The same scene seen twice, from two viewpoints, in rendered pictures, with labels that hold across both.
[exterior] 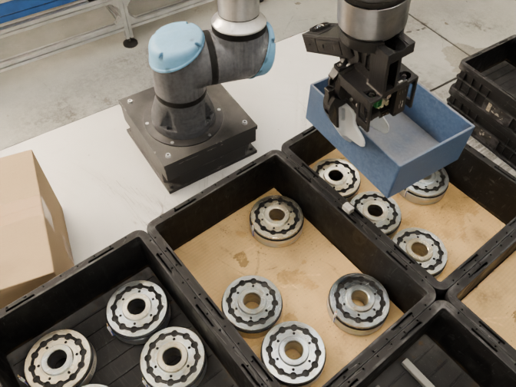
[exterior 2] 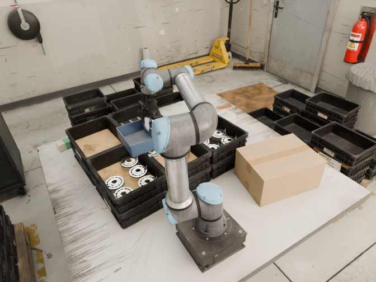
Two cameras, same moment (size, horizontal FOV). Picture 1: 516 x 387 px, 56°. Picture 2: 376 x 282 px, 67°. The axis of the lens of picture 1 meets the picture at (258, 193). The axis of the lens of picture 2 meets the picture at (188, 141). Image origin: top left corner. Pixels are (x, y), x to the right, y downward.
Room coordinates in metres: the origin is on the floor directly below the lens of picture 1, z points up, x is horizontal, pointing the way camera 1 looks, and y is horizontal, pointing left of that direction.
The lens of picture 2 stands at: (1.73, 0.16, 1.92)
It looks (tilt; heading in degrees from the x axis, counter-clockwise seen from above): 36 degrees down; 185
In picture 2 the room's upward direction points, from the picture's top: 3 degrees counter-clockwise
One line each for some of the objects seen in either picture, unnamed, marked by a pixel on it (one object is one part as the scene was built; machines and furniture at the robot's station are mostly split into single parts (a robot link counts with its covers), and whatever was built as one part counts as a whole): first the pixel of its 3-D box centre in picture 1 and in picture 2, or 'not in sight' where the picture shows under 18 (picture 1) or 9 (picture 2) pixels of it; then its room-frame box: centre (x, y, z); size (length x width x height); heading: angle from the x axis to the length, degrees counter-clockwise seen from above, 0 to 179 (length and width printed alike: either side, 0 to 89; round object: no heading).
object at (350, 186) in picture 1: (335, 177); (147, 182); (0.64, -0.16, 0.86); 0.10 x 0.10 x 0.01
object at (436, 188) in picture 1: (423, 176); (114, 182); (0.64, -0.34, 0.86); 0.10 x 0.10 x 0.01
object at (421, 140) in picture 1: (385, 121); (137, 137); (0.55, -0.19, 1.10); 0.20 x 0.15 x 0.07; 34
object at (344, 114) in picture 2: not in sight; (327, 123); (-0.72, 1.36, 0.37); 0.42 x 0.34 x 0.46; 34
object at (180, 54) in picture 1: (180, 61); (208, 200); (0.86, 0.17, 0.97); 0.13 x 0.12 x 0.14; 109
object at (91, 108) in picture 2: not in sight; (89, 115); (-0.91, -1.13, 0.37); 0.40 x 0.30 x 0.45; 124
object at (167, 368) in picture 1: (172, 356); not in sight; (0.26, 0.13, 0.86); 0.05 x 0.05 x 0.01
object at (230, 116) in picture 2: not in sight; (221, 121); (-0.17, 0.28, 0.75); 0.20 x 0.12 x 0.09; 135
